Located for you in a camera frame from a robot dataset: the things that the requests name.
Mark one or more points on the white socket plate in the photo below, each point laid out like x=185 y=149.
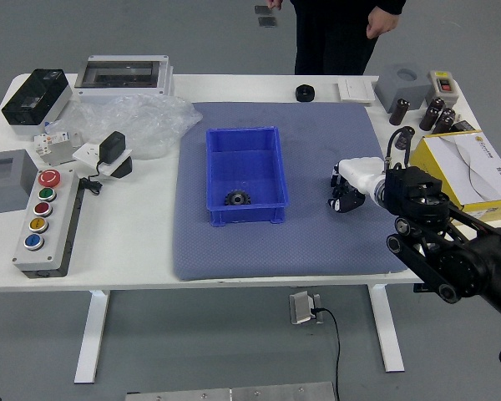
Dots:
x=85 y=153

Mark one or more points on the small black gear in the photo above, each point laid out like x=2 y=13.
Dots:
x=340 y=191

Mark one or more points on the black socket base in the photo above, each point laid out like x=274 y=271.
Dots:
x=124 y=169

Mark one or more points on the black round nut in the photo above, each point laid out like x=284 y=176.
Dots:
x=305 y=92

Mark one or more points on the person's left hand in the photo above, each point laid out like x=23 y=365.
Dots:
x=382 y=23

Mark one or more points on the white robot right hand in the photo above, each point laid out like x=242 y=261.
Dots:
x=361 y=171

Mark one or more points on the silver metal plate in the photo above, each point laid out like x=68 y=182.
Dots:
x=234 y=393

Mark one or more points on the metal floor socket box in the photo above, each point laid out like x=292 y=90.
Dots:
x=300 y=309

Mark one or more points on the grey block with square hole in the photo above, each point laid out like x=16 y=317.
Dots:
x=12 y=184

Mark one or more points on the grey-blue padded mat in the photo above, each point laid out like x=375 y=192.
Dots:
x=317 y=250

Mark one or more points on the white table leg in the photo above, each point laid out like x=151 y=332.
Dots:
x=386 y=330
x=92 y=334

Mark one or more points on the beige switch box red button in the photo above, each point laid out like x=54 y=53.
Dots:
x=443 y=85

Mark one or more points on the grey distribution box clear window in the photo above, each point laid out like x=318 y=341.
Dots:
x=121 y=77

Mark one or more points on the grey metal mounting plate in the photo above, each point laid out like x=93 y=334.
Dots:
x=60 y=158

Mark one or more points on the black table height controller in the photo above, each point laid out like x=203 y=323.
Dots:
x=418 y=288

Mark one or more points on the black power adapter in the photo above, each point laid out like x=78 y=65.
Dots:
x=112 y=146

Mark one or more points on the grey five-button control station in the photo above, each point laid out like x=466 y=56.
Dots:
x=46 y=234

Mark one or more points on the person's right hand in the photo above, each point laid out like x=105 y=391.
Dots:
x=274 y=4

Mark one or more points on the blue plastic box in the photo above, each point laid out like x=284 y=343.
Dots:
x=246 y=167

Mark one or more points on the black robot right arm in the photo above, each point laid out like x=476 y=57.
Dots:
x=463 y=259

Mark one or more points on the person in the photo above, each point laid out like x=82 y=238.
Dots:
x=334 y=37

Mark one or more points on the clear plastic bag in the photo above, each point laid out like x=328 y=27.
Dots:
x=150 y=121

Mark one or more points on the white circuit breaker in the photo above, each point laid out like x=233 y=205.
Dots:
x=52 y=140

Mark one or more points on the yellow and white carton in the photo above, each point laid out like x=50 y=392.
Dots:
x=463 y=167

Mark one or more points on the white wall switch panel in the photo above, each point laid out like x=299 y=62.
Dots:
x=356 y=90

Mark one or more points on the grey block with round hole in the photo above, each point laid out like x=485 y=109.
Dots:
x=401 y=85

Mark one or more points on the big black gear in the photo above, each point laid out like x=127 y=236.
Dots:
x=236 y=198

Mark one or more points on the black lidded enclosure box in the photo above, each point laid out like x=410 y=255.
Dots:
x=33 y=98

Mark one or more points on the small black flat module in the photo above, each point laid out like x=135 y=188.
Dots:
x=464 y=126

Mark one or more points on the grey floor cover plate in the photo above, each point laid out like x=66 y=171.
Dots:
x=263 y=10
x=267 y=21

